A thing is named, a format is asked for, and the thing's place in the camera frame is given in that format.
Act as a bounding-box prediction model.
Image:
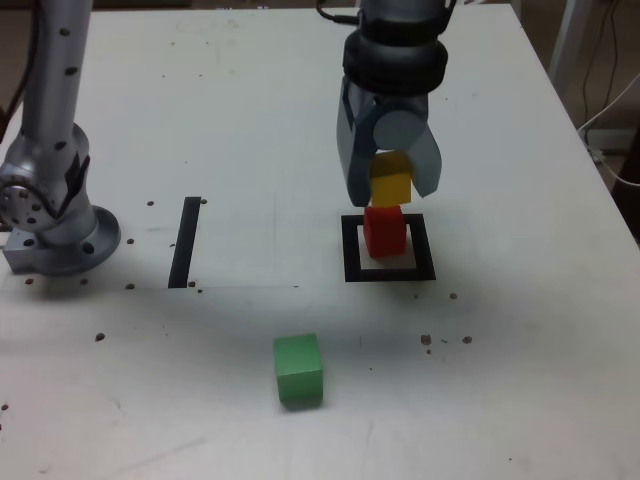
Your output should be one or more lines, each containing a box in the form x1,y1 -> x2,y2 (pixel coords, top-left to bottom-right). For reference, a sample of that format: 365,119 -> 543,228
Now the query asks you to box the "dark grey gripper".
335,76 -> 445,209

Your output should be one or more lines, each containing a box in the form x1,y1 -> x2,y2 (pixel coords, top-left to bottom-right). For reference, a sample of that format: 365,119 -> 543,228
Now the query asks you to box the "yellow cube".
369,152 -> 414,207

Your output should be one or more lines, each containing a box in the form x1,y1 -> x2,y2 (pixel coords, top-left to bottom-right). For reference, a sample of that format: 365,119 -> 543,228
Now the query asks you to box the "red cube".
362,204 -> 407,260

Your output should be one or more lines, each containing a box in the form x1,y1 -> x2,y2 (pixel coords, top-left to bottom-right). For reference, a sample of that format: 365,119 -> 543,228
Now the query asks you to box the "green cube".
272,333 -> 325,403

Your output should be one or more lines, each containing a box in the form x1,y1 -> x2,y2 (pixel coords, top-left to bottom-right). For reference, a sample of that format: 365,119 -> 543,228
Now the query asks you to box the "black tape square outline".
341,213 -> 437,283

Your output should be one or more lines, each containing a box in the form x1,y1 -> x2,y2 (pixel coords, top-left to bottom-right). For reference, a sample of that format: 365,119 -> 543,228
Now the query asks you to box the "black tape strip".
168,196 -> 202,290

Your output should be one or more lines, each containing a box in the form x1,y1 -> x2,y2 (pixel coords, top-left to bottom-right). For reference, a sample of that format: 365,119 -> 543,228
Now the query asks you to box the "black camera cable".
314,0 -> 361,25

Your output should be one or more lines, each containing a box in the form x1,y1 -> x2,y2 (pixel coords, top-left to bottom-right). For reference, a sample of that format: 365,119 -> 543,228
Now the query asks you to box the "white metal frame leg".
548,0 -> 594,86

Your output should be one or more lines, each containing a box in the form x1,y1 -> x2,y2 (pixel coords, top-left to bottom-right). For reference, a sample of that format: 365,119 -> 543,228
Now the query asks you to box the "white cable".
578,73 -> 640,187

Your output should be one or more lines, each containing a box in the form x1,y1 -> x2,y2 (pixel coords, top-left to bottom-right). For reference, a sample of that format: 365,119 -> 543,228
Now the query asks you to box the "black hanging cable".
582,0 -> 621,126

